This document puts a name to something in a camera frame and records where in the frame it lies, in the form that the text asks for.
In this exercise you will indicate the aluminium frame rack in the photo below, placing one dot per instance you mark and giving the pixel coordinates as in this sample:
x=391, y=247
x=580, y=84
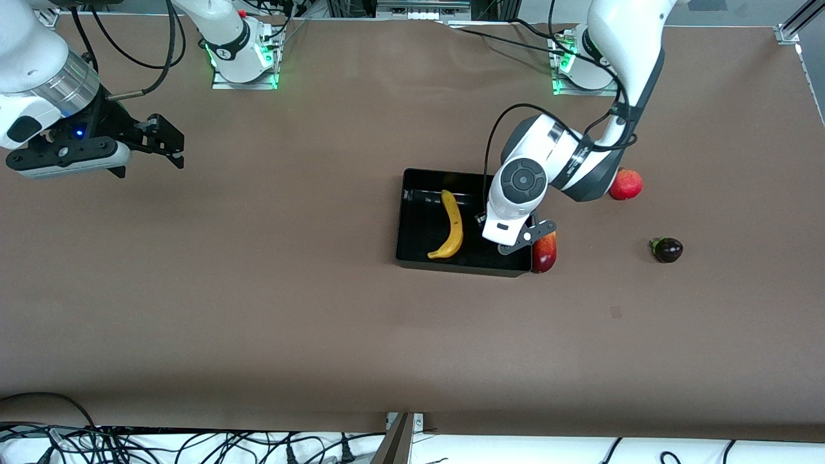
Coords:
x=419, y=9

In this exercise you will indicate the red yellow mango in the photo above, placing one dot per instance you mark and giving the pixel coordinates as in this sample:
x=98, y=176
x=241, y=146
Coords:
x=546, y=254

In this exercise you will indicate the red pomegranate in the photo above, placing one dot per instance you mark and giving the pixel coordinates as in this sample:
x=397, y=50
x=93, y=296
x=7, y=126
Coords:
x=628, y=185

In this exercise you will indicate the black plastic box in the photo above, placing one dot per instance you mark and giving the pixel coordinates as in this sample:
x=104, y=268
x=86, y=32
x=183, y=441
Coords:
x=425, y=225

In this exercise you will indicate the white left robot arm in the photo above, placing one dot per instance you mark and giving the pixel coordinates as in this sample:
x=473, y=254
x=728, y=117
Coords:
x=638, y=45

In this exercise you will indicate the yellow banana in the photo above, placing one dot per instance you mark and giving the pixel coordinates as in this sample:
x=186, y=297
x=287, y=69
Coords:
x=454, y=225

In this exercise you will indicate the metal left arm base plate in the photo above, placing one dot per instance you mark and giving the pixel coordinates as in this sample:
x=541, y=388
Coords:
x=561, y=90

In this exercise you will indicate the dark purple eggplant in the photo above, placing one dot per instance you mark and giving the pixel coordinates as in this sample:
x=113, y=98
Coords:
x=668, y=250

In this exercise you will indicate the aluminium corner profile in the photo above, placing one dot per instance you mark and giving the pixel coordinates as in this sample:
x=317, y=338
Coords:
x=789, y=32

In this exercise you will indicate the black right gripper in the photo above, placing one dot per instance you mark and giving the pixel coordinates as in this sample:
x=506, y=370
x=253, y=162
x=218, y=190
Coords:
x=115, y=119

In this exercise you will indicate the dark grey post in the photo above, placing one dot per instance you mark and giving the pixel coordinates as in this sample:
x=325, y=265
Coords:
x=396, y=444

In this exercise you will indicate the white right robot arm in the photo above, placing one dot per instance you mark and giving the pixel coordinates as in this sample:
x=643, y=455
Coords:
x=29, y=58

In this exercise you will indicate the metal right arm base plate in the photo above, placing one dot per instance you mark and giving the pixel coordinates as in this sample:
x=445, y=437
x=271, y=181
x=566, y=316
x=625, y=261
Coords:
x=225, y=84

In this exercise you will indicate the metal clamp bracket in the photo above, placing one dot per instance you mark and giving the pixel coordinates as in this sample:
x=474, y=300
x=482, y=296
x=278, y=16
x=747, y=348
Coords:
x=417, y=422

